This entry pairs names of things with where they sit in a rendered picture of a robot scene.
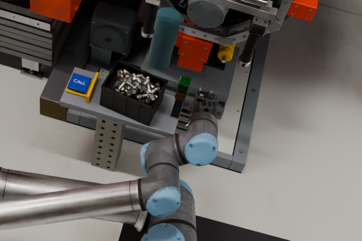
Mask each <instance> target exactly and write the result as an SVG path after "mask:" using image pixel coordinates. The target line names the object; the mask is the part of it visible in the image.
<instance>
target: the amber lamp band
mask: <svg viewBox="0 0 362 241"><path fill-rule="evenodd" d="M186 97H187V93H186V94H185V93H181V92H178V90H177V91H176V94H175V99H178V100H181V101H185V100H186Z"/></svg>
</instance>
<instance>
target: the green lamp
mask: <svg viewBox="0 0 362 241"><path fill-rule="evenodd" d="M191 81H192V79H191V78H189V77H185V76H181V77H180V80H179V84H178V87H177V90H179V91H183V92H185V93H188V91H189V88H190V84H191Z"/></svg>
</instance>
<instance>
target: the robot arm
mask: <svg viewBox="0 0 362 241"><path fill-rule="evenodd" d="M214 103H215V105H214ZM217 105H218V94H217V97H216V100H215V94H213V93H212V90H211V91H210V93H209V92H205V91H201V88H200V89H199V90H197V89H196V93H195V96H194V100H193V102H192V103H189V106H188V113H190V115H189V116H190V118H189V121H188V124H186V125H185V126H186V127H187V131H186V132H183V133H179V134H176V135H173V136H169V137H166V138H163V139H159V140H155V141H154V140H153V141H151V142H149V143H147V144H144V145H143V146H142V147H141V151H140V157H141V164H142V167H143V170H144V171H145V172H146V174H147V177H146V178H139V179H136V180H130V181H123V182H116V183H109V184H103V183H96V182H89V181H82V180H75V179H69V178H62V177H57V176H50V175H44V174H37V173H30V172H23V171H17V170H13V169H6V168H3V167H0V231H1V230H9V229H16V228H24V227H28V226H36V225H44V224H51V223H59V222H66V221H73V220H78V219H86V218H91V219H99V220H103V221H111V222H118V223H125V224H132V225H133V226H134V227H135V228H136V230H137V231H138V232H144V233H145V234H144V235H143V237H142V239H141V241H197V227H196V213H195V201H194V197H193V192H192V189H191V188H190V186H189V185H188V184H187V183H186V182H184V181H183V180H181V179H179V166H182V165H186V164H193V165H195V166H205V165H208V164H210V163H211V162H212V161H213V160H214V159H215V157H216V155H217V151H218V121H217V119H216V115H215V114H216V111H217V110H216V108H217ZM146 233H147V234H146Z"/></svg>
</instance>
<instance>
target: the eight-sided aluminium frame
mask: <svg viewBox="0 0 362 241"><path fill-rule="evenodd" d="M292 1H293V0H282V2H281V6H280V8H279V9H278V12H277V16H276V19H275V21H271V20H269V22H268V27H267V29H266V32H265V34H267V33H273V32H274V31H278V30H279V29H280V27H281V26H282V23H283V20H284V18H285V16H286V14H287V12H288V9H289V7H290V5H291V3H292ZM161 8H173V9H175V10H177V9H176V8H175V7H174V6H173V4H172V3H171V2H170V1H169V0H162V3H161V5H160V6H158V10H159V9H161ZM158 10H157V11H158ZM180 14H181V17H182V20H181V22H180V25H179V30H178V31H180V32H183V33H185V34H188V35H191V36H194V37H197V38H201V39H205V40H208V41H211V42H215V43H217V44H219V45H225V46H228V45H233V44H235V43H238V42H241V41H244V40H247V39H248V36H249V34H250V33H249V27H250V22H251V20H248V21H245V22H242V23H238V24H235V25H232V26H229V27H225V26H222V25H219V26H218V27H215V28H210V29H208V28H203V27H200V26H197V25H196V24H194V23H193V22H191V21H190V19H189V18H188V16H187V15H185V14H182V13H180Z"/></svg>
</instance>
